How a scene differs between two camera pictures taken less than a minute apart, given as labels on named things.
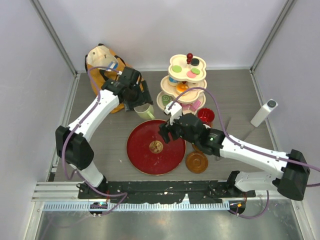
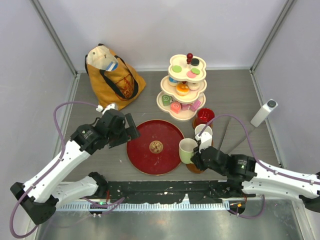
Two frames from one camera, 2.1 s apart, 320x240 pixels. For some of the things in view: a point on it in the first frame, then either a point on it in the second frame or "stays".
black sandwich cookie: (194, 62) stays
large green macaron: (176, 68) stays
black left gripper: (144, 97) to (130, 133)
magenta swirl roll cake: (186, 107) stays
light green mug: (145, 110) to (186, 146)
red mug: (206, 116) stays
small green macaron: (195, 70) stays
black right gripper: (165, 128) to (196, 158)
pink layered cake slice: (195, 104) stays
